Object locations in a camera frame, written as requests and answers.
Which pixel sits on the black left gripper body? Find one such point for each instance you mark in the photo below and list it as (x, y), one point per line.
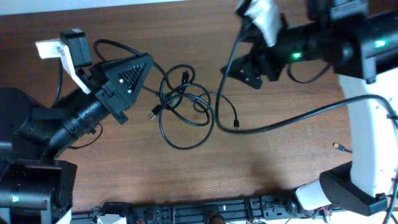
(104, 89)

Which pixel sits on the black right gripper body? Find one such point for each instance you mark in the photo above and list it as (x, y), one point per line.
(261, 66)

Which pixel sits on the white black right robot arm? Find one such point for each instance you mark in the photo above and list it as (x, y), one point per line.
(362, 51)

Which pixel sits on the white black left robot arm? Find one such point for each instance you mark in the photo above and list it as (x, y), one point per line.
(36, 186)

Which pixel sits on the black aluminium mounting rail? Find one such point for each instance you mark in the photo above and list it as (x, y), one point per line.
(248, 210)

